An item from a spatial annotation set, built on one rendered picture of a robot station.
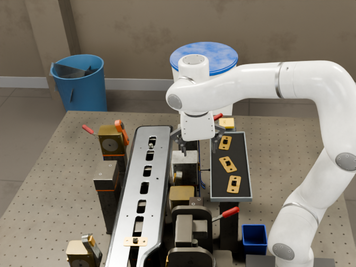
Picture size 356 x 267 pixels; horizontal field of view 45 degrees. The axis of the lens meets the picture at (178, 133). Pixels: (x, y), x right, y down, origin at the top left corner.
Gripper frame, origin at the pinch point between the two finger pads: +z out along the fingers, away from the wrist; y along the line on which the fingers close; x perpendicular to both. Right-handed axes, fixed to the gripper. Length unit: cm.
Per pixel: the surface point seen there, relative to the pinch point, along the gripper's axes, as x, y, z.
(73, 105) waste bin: -210, 87, 106
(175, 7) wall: -262, -9, 49
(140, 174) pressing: -31, 23, 34
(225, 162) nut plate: -12.4, -10.5, 17.1
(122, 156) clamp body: -52, 32, 40
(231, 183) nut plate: -1.3, -10.6, 17.2
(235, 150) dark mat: -19.8, -15.4, 18.4
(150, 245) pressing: 7.1, 19.6, 33.9
